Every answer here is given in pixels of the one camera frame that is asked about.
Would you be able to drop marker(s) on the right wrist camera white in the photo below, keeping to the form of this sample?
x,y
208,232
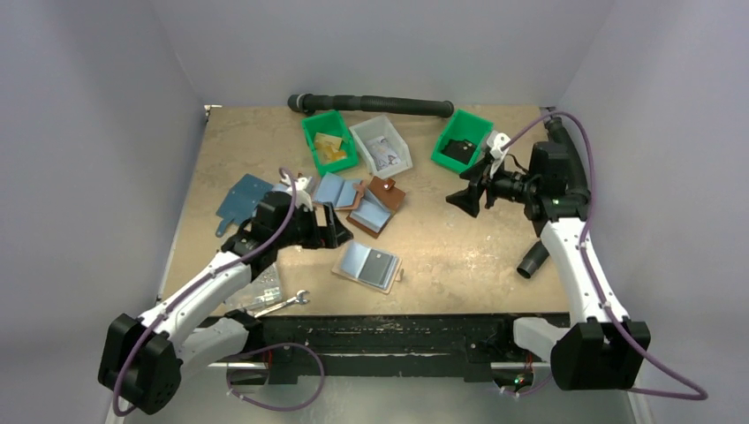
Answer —
x,y
497,146

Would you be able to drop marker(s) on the brown open card holder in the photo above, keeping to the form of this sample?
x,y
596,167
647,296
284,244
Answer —
x,y
375,205

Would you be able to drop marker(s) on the large green plastic bin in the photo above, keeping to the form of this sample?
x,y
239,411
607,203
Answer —
x,y
332,123

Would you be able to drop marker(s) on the white translucent plastic bin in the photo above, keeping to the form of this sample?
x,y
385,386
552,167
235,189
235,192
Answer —
x,y
376,127

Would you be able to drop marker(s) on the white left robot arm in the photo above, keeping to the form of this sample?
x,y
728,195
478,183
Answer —
x,y
145,358

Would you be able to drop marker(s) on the gold card upper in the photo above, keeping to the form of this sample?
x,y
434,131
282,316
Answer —
x,y
322,139

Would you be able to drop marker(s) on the pink open card holder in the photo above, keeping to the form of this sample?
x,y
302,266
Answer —
x,y
341,193

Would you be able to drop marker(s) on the blue card holder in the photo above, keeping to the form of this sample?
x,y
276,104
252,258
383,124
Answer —
x,y
240,202

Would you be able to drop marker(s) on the clear plastic box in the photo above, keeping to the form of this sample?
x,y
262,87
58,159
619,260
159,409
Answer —
x,y
264,291

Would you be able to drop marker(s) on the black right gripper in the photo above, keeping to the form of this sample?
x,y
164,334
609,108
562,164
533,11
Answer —
x,y
480,185

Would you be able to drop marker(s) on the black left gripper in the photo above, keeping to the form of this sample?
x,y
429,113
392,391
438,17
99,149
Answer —
x,y
330,235

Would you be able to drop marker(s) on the silver wrench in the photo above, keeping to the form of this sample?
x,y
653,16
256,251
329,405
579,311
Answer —
x,y
298,299

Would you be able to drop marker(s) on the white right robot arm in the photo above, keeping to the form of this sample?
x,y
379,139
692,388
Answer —
x,y
600,348

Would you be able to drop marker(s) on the black card in bin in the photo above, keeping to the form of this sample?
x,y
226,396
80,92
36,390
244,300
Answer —
x,y
463,156

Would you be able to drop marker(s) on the cream card holder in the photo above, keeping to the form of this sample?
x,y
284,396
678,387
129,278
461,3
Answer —
x,y
350,262

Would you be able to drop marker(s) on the small green plastic bin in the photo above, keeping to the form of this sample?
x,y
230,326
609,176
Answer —
x,y
462,126

